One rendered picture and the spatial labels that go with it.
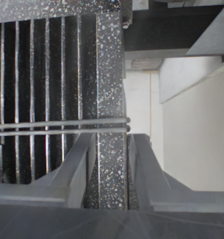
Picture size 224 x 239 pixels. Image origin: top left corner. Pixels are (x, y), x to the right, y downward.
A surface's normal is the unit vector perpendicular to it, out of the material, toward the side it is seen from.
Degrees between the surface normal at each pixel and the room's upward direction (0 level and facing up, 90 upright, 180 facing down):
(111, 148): 90
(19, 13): 90
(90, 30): 90
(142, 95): 90
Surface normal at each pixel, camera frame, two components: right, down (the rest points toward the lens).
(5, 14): -0.10, -0.02
